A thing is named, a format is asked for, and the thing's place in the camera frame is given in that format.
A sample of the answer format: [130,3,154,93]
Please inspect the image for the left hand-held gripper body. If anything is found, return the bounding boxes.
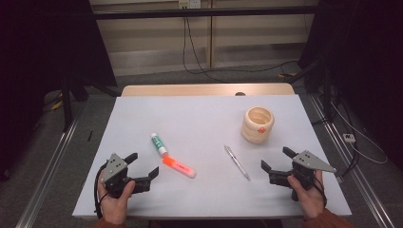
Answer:
[101,153,152,199]

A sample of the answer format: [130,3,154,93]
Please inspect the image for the aluminium floor rail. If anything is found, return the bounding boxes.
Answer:
[14,116,81,228]
[308,94,396,228]

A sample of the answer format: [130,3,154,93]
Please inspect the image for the black hanging cable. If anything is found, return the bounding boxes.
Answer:
[182,16,299,76]
[184,17,228,85]

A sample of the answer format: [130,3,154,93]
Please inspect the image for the hand-held gripper cable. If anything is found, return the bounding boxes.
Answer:
[312,177,328,208]
[92,161,110,220]

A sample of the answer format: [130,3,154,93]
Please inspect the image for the right hand-held gripper cable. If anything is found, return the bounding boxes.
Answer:
[312,177,328,208]

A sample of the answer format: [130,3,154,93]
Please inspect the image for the orange highlighter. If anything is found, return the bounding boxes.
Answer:
[162,155,198,180]

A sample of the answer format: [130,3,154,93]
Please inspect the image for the white wall socket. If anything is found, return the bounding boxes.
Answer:
[178,0,202,10]

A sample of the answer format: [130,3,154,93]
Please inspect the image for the silver pen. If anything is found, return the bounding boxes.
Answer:
[223,144,252,182]

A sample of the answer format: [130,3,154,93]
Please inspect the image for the person's right hand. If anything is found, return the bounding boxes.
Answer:
[287,170,328,221]

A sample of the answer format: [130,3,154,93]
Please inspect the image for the white floor cable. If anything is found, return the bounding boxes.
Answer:
[329,100,390,165]

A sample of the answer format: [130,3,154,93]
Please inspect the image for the person's left hand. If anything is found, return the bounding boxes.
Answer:
[97,171,137,226]

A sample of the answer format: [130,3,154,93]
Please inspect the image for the black metal stand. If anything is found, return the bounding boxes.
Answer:
[284,56,337,124]
[59,75,122,133]

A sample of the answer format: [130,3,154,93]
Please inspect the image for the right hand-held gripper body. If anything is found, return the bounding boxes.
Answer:
[269,150,337,202]

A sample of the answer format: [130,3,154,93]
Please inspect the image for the wooden table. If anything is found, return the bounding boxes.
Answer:
[121,83,296,98]

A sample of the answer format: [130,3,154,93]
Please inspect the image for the white and green glue stick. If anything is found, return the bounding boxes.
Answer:
[150,132,169,159]

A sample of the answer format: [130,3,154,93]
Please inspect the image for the black curtain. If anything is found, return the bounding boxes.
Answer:
[0,0,119,182]
[297,0,403,163]

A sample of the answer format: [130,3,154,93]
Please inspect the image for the black horizontal bar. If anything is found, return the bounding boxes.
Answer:
[93,5,319,21]

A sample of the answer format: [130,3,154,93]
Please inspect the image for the black floor cable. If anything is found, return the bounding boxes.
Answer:
[339,94,361,179]

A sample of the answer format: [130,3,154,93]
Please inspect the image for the white table mat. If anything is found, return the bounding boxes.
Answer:
[71,94,353,220]

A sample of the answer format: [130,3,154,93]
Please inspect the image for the left hand-held gripper cable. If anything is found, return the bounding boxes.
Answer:
[92,161,110,220]

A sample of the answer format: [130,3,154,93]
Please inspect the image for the wooden pen holder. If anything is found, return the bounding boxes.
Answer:
[240,105,276,145]

